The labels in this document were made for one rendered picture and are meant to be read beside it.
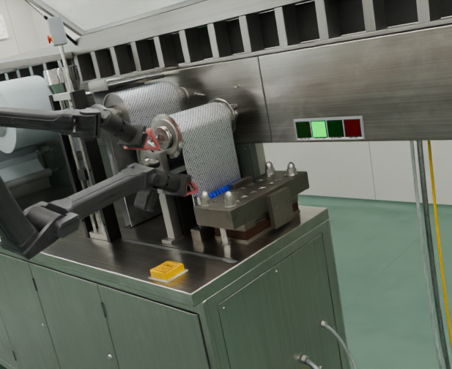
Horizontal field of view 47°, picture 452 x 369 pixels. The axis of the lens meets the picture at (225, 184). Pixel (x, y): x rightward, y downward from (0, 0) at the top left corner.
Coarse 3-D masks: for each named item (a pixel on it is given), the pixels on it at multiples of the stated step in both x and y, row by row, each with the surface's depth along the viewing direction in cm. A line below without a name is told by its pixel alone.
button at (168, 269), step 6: (162, 264) 152; (168, 264) 151; (174, 264) 150; (180, 264) 149; (150, 270) 150; (156, 270) 148; (162, 270) 147; (168, 270) 147; (174, 270) 147; (180, 270) 149; (156, 276) 148; (162, 276) 146; (168, 276) 146
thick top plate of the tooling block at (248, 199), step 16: (272, 176) 182; (288, 176) 178; (304, 176) 180; (240, 192) 171; (256, 192) 167; (272, 192) 167; (208, 208) 160; (224, 208) 157; (240, 208) 157; (256, 208) 162; (208, 224) 162; (224, 224) 157; (240, 224) 157
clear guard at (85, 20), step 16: (48, 0) 222; (64, 0) 218; (80, 0) 215; (96, 0) 211; (112, 0) 207; (128, 0) 204; (144, 0) 200; (160, 0) 197; (176, 0) 194; (192, 0) 191; (64, 16) 232; (80, 16) 228; (96, 16) 224; (112, 16) 219; (128, 16) 216
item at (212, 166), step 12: (216, 144) 176; (228, 144) 180; (192, 156) 168; (204, 156) 172; (216, 156) 176; (228, 156) 180; (192, 168) 169; (204, 168) 173; (216, 168) 176; (228, 168) 181; (192, 180) 169; (204, 180) 173; (216, 180) 177; (228, 180) 181
